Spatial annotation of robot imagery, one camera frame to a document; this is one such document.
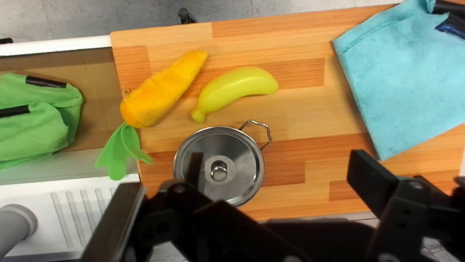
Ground white toy sink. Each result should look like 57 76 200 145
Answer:
0 34 147 260

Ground round steel pot lid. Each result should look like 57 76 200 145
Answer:
174 132 263 209

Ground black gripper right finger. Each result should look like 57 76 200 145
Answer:
346 149 407 210

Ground light blue cloth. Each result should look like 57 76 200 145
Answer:
331 0 465 164

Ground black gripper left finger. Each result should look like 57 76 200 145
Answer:
184 152 206 196

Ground green cloth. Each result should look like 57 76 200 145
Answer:
0 72 86 169

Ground orange plush carrot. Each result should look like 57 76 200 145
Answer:
94 50 209 183

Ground yellow toy banana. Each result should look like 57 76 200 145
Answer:
190 66 280 124

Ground wooden cutting board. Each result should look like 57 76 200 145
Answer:
109 4 465 225

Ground grey toy faucet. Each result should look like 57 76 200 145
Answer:
0 203 39 260

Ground small steel pot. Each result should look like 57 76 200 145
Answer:
171 120 273 210

